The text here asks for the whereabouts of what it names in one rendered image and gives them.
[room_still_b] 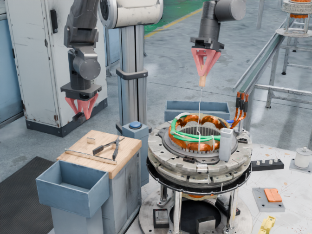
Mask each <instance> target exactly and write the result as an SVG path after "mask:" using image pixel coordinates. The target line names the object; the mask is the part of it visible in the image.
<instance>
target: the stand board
mask: <svg viewBox="0 0 312 234"><path fill-rule="evenodd" d="M87 137H89V138H94V139H95V140H96V144H91V143H87ZM117 138H118V135H113V134H109V133H104V132H100V131H95V130H91V131H90V132H88V133H87V134H86V135H85V136H83V137H82V138H81V139H80V140H78V141H77V142H76V143H75V144H74V145H72V146H71V147H70V148H69V149H70V150H74V151H79V152H83V153H87V154H90V155H93V153H92V150H93V149H95V148H97V147H99V146H100V145H106V144H108V143H111V142H113V141H115V140H116V139H117ZM122 138H124V136H120V137H119V139H120V140H121V139H122ZM119 144H120V145H121V150H118V154H117V157H116V159H115V160H116V161H117V165H113V164H109V163H105V162H100V161H96V160H92V159H88V158H84V157H80V156H75V155H71V154H67V153H65V152H64V153H63V154H61V155H60V156H59V157H58V158H57V161H58V160H63V161H67V162H71V163H76V164H80V165H84V166H87V167H91V168H95V169H100V170H103V171H107V172H109V178H110V179H113V178H114V177H115V176H116V174H117V173H118V172H119V171H120V170H121V169H122V168H123V167H124V165H125V164H126V163H127V162H128V161H129V160H130V159H131V158H132V157H133V156H134V154H135V153H136V152H137V151H138V150H139V149H140V148H141V146H142V141H141V140H138V139H133V138H129V137H125V139H124V140H122V141H121V142H119ZM114 150H115V149H112V148H111V146H110V147H107V148H104V150H102V151H101V152H99V153H97V154H96V155H95V156H100V157H104V158H108V159H112V155H113V152H114Z"/></svg>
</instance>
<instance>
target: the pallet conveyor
mask: <svg viewBox="0 0 312 234"><path fill-rule="evenodd" d="M295 21H296V18H294V17H293V18H290V22H289V28H293V25H297V28H300V26H302V29H304V23H305V18H304V19H303V23H301V19H299V18H298V22H295ZM276 34H277V33H276V32H275V33H274V35H273V36H272V37H271V38H270V40H269V41H268V42H267V44H266V45H265V46H264V48H263V49H262V50H261V52H260V53H259V54H258V56H257V57H256V58H255V60H254V61H253V62H252V64H251V65H250V66H249V67H248V69H247V70H246V71H245V73H244V74H243V75H242V77H241V78H240V79H239V81H238V82H237V83H236V85H235V86H234V87H233V92H234V91H235V90H236V89H237V87H238V86H239V85H240V83H241V82H242V81H243V79H244V78H245V76H246V75H247V74H248V73H249V71H250V70H251V68H252V67H253V66H254V64H255V63H256V61H257V60H258V59H259V57H260V56H261V55H262V53H263V52H264V51H265V49H266V48H267V47H268V45H269V44H270V43H271V41H272V40H273V38H274V37H275V36H276ZM285 37H286V36H283V35H278V36H277V38H276V39H275V41H274V42H273V43H272V45H271V46H270V47H269V49H268V50H267V52H266V53H265V55H264V56H263V57H262V59H261V60H260V62H259V63H258V64H257V66H256V67H255V69H254V70H253V71H252V73H251V74H250V76H249V77H248V78H247V80H246V81H245V83H244V84H243V86H242V87H241V88H240V90H239V92H240V98H242V96H241V94H242V93H243V94H248V95H249V96H248V108H247V112H246V117H245V118H244V125H243V129H244V130H245V131H248V132H249V131H250V123H251V115H252V108H253V101H254V90H255V88H257V89H263V90H268V95H267V101H266V106H265V108H266V109H265V110H267V111H268V110H269V109H270V108H271V106H270V104H271V101H272V98H275V99H281V100H286V101H293V102H298V103H304V104H312V101H309V100H303V99H297V98H291V97H283V96H277V95H275V94H274V92H273V91H277V92H283V93H290V94H296V95H302V96H308V97H312V92H311V91H303V90H296V89H290V88H284V87H277V86H274V80H275V73H276V67H277V61H278V54H279V49H280V48H282V49H286V52H285V58H284V64H283V70H282V71H283V72H282V73H281V74H282V75H286V68H287V66H291V67H298V68H306V69H312V66H305V65H295V64H290V63H289V62H288V56H289V50H290V49H291V50H293V51H292V52H296V50H299V51H308V52H312V48H307V47H298V46H297V45H303V46H312V44H306V43H300V42H299V41H298V38H295V41H294V46H290V44H291V37H288V38H287V44H286V45H281V43H282V42H283V40H284V39H285ZM272 58H273V61H272V68H271V75H270V81H269V85H265V84H257V82H258V80H259V79H260V77H261V75H262V74H263V72H264V71H265V69H266V68H267V66H268V64H269V63H270V61H271V60H272ZM244 100H246V98H245V95H244ZM307 148H308V149H310V150H311V151H312V128H311V133H310V137H309V142H308V146H307Z"/></svg>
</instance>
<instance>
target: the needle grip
mask: <svg viewBox="0 0 312 234"><path fill-rule="evenodd" d="M203 67H204V65H201V70H203ZM206 74H207V72H206V73H205V74H204V76H200V81H199V86H203V87H205V83H206Z"/></svg>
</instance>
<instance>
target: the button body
mask: <svg viewBox="0 0 312 234"><path fill-rule="evenodd" d="M129 124H130V123H129ZM129 124H127V125H124V126H122V133H123V137H129V138H133V139H138V140H141V141H142V146H141V148H140V155H141V187H142V186H144V185H145V184H147V183H149V172H148V170H147V166H146V159H147V155H148V147H149V146H148V138H149V127H148V126H147V125H145V124H143V123H140V124H142V128H140V129H137V130H133V129H130V128H129Z"/></svg>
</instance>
